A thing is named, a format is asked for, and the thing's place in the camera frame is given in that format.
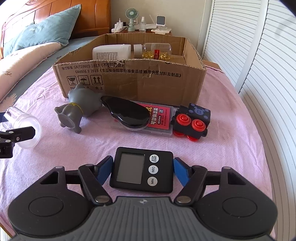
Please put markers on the brown cardboard box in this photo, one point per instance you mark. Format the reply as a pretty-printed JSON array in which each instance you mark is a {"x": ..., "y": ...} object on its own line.
[{"x": 138, "y": 85}]

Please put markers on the white charger plug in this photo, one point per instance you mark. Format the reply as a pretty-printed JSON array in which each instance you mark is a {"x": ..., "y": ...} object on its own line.
[{"x": 120, "y": 23}]

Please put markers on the black digital timer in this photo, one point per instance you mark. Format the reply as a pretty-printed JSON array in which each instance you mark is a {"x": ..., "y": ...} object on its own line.
[{"x": 138, "y": 169}]

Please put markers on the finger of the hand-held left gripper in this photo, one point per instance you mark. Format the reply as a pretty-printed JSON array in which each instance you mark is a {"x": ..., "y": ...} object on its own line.
[
  {"x": 2, "y": 117},
  {"x": 20, "y": 133}
]

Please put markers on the pink quilt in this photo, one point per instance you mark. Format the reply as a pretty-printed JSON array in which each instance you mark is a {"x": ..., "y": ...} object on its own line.
[{"x": 23, "y": 62}]

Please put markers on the capsule jar with silver lid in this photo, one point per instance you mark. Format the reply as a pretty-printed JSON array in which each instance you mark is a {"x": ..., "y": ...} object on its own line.
[{"x": 155, "y": 52}]

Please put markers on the grey cat toy figure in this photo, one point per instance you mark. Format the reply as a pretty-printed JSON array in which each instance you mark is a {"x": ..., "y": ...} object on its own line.
[{"x": 81, "y": 102}]

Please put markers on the white stand clock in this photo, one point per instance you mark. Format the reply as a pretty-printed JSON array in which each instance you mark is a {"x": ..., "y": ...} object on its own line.
[{"x": 160, "y": 20}]

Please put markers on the clear plastic jar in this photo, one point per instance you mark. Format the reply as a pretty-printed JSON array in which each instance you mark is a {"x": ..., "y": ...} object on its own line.
[{"x": 23, "y": 118}]

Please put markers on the white remote control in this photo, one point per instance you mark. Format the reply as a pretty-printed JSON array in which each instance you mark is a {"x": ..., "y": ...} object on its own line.
[{"x": 161, "y": 30}]

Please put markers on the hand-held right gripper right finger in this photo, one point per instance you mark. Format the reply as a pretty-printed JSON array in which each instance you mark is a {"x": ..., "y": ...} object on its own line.
[{"x": 182, "y": 171}]

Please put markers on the wooden headboard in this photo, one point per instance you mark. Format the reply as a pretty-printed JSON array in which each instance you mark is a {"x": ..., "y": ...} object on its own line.
[{"x": 92, "y": 18}]

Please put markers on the wooden nightstand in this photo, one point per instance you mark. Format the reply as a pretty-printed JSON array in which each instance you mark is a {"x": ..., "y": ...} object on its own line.
[{"x": 148, "y": 33}]

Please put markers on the small clear spray bottle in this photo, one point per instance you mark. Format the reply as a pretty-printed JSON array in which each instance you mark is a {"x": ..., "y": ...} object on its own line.
[{"x": 142, "y": 24}]

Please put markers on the narrow white louvered door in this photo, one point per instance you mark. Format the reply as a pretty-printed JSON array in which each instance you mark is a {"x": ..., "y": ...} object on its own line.
[{"x": 231, "y": 34}]

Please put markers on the white power strip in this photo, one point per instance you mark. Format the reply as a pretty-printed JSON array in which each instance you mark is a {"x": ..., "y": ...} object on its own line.
[{"x": 118, "y": 30}]

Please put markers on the wide white louvered door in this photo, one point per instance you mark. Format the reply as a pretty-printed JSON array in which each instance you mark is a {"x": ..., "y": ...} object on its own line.
[{"x": 277, "y": 92}]

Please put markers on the pink blanket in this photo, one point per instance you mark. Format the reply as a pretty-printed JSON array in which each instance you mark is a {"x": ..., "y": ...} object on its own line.
[{"x": 69, "y": 148}]

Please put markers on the black toy train car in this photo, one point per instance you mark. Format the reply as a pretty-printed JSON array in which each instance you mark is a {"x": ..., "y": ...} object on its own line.
[{"x": 198, "y": 113}]

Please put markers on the large teal pillow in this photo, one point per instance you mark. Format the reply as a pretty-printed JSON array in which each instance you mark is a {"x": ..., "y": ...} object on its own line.
[{"x": 46, "y": 30}]

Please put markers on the green desk fan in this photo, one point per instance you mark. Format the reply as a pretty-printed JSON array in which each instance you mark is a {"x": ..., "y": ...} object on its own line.
[{"x": 131, "y": 15}]

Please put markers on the pink labelled clear case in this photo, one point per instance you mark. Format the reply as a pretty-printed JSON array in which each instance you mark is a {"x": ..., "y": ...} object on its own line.
[{"x": 159, "y": 115}]

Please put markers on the white translucent plastic bottle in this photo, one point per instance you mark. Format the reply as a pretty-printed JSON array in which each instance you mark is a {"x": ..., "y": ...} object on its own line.
[{"x": 111, "y": 52}]

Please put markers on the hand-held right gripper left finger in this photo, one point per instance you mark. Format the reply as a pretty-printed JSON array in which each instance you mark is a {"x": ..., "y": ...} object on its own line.
[{"x": 105, "y": 171}]

